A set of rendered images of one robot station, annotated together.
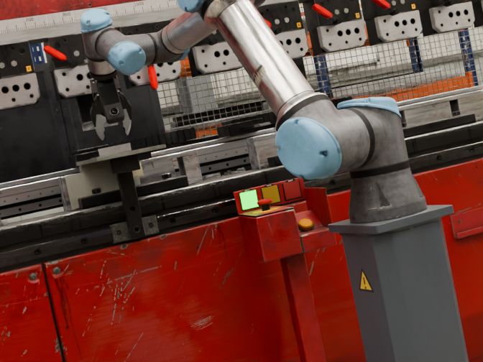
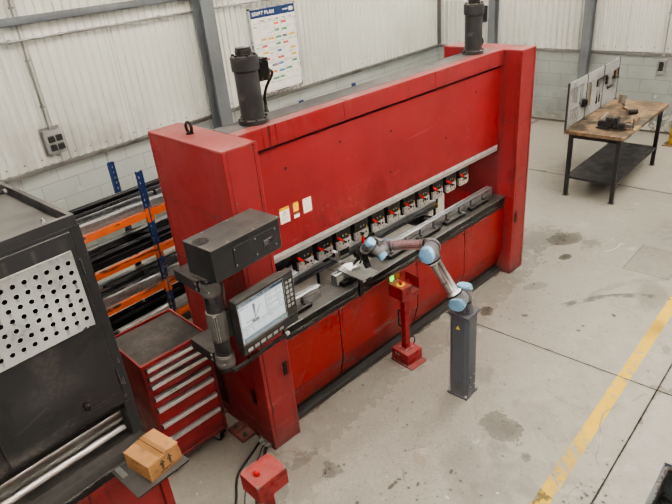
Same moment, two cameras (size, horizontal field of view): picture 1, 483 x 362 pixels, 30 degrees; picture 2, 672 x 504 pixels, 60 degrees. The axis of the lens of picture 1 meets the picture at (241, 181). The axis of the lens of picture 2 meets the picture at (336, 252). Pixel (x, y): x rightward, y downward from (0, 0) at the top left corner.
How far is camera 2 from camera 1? 3.26 m
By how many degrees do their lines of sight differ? 32
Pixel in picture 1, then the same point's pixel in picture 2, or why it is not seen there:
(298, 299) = (405, 308)
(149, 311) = (361, 315)
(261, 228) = (403, 293)
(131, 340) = (356, 325)
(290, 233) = (409, 292)
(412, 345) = (468, 343)
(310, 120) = (461, 300)
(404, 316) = (468, 337)
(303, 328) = (405, 316)
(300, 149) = (457, 306)
